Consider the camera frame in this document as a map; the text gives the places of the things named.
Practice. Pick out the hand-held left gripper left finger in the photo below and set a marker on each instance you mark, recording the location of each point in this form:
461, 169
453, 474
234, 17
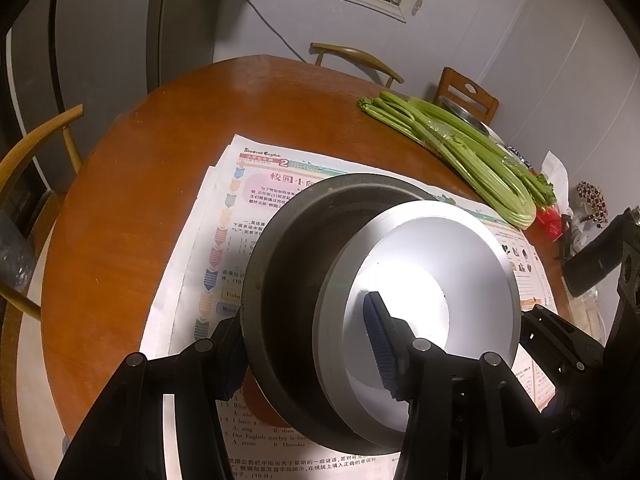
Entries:
225, 352

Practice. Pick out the leafy celery stalks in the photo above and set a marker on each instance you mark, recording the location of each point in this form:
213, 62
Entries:
544, 189

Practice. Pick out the grey refrigerator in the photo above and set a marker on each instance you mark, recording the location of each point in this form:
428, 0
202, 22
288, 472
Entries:
100, 35

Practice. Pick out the yellow curved wooden chair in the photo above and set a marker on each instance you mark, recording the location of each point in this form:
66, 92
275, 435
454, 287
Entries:
35, 145

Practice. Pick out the brown chair with cutout back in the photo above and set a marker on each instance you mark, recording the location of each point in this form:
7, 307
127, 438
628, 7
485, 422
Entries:
452, 85

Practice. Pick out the metal basin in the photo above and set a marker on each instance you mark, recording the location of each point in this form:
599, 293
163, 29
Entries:
465, 112

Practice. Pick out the curved-back wooden chair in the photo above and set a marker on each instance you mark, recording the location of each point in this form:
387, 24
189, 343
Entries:
350, 52

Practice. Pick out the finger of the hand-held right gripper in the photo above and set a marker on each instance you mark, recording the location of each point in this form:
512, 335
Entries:
550, 332
631, 285

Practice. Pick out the patterned white paper cup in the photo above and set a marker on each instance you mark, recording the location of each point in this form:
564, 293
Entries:
400, 230

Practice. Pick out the celery bunch with root base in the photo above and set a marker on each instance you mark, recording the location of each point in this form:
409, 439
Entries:
480, 180

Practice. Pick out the printed newspaper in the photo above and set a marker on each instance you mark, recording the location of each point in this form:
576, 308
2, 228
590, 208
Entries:
240, 200

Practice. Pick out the black thermos bottle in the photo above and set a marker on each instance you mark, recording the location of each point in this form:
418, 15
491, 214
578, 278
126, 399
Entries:
595, 260

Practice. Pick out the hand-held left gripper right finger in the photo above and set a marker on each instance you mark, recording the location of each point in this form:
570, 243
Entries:
380, 340

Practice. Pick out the stainless steel bowl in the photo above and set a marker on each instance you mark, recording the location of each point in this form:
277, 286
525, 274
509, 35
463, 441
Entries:
290, 285

